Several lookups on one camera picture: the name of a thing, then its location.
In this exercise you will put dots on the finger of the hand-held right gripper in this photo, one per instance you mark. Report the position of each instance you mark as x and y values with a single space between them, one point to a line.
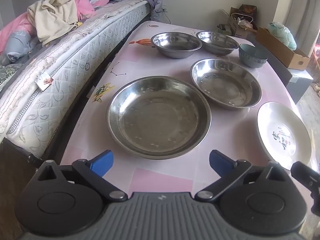
306 175

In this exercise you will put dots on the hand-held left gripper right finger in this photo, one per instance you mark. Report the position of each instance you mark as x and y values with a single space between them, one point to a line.
220 163

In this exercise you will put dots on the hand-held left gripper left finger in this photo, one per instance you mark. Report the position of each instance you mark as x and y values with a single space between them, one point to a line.
102 163

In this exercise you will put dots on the white printed ceramic plate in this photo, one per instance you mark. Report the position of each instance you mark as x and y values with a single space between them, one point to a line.
280 130

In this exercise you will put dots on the large stainless steel plate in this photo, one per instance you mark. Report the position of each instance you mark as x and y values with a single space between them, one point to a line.
157 120
225 82

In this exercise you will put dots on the teal ceramic bowl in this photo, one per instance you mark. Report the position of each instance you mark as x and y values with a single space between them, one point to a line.
252 55

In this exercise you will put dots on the stainless steel bowl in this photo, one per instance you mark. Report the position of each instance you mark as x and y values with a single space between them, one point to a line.
217 41
175 43

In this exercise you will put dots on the white shoe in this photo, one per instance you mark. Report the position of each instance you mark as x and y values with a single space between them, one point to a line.
317 86

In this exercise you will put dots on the grey cabinet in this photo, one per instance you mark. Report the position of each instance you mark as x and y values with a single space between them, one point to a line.
300 85

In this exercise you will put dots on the quilted white mattress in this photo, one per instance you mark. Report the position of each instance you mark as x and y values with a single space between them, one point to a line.
75 62

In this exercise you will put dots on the pink printed tablecloth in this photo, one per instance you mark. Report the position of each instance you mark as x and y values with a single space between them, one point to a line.
175 67

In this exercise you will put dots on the long brown cardboard box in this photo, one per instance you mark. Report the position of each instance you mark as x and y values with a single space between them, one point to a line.
282 52

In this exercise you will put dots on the grey leaf-print pillow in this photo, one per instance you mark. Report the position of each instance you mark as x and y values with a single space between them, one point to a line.
10 76

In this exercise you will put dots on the small green box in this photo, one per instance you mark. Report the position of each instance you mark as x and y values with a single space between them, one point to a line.
222 27

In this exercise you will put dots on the pale green plastic bag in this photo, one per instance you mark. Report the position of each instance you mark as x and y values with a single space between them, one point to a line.
282 33

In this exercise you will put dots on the cream garment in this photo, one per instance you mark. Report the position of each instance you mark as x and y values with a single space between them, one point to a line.
55 15

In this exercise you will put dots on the dark brown paper bag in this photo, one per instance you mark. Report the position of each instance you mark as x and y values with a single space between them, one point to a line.
247 8

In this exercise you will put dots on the grey blanket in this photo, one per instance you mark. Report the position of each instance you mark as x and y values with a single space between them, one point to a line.
150 0

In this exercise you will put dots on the dark wooden bed frame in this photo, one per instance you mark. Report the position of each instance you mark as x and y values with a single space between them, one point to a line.
15 160

